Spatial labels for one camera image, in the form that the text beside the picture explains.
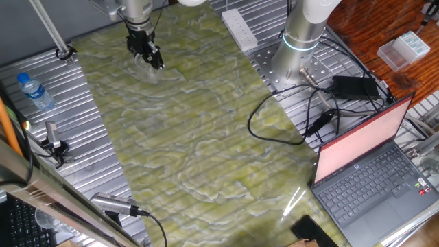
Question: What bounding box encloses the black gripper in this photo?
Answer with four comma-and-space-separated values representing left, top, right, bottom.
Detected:
126, 30, 165, 71

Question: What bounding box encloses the clear plastic cup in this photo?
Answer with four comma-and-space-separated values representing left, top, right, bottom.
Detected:
132, 53, 165, 85

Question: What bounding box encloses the black pole clamp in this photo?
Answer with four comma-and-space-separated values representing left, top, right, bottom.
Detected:
55, 44, 78, 62

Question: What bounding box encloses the white power strip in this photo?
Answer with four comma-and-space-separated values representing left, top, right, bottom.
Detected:
221, 8, 259, 52

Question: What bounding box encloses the aluminium pole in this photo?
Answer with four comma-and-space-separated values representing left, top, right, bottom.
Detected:
29, 0, 75, 66

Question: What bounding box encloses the green marble pattern mat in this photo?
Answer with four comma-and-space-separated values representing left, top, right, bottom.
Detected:
71, 0, 353, 247

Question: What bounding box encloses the water bottle with blue cap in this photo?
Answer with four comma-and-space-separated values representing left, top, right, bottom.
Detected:
16, 71, 56, 111

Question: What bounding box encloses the orange pole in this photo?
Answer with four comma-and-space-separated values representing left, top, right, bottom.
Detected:
0, 97, 23, 157

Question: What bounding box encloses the clear glass beaker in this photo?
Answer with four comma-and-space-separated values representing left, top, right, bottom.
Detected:
34, 207, 62, 230

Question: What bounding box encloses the black power adapter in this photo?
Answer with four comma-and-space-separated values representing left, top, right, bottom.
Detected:
331, 75, 380, 101

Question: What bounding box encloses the black keyboard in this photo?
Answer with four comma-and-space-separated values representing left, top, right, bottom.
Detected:
0, 193, 58, 247

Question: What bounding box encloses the brown wooden desk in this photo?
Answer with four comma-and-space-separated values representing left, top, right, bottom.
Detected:
325, 0, 439, 108

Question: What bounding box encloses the black smartphone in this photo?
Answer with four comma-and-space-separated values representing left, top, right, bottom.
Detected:
290, 215, 340, 247

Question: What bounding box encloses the cardboard piece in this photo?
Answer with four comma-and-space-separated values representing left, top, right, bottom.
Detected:
287, 238, 320, 247

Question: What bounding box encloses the clear empty plastic box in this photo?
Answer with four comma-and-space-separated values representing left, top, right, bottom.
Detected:
377, 40, 412, 73

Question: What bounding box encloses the grey open laptop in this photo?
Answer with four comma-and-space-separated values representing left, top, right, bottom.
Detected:
310, 91, 439, 247

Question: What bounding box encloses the clear box with tip rack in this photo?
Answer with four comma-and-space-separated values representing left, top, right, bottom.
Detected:
393, 30, 431, 64

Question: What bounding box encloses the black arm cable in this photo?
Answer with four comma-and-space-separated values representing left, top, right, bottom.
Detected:
152, 0, 169, 34

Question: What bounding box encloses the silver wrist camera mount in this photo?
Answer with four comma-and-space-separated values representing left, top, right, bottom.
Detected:
88, 0, 124, 22

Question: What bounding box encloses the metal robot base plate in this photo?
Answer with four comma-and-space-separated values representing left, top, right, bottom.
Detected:
252, 32, 340, 93

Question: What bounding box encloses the small silver camera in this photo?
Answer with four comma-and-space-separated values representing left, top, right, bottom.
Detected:
44, 121, 62, 149

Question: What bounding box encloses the large silver ribbed camera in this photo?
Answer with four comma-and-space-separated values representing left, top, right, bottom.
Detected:
89, 191, 151, 217

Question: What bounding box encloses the black camera cable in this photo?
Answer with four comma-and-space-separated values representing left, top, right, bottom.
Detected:
145, 211, 168, 247

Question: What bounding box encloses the shiny metal frame bar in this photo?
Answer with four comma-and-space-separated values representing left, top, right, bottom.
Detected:
0, 139, 141, 247

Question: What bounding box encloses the black adapter cable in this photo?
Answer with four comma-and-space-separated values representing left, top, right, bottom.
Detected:
247, 83, 341, 145

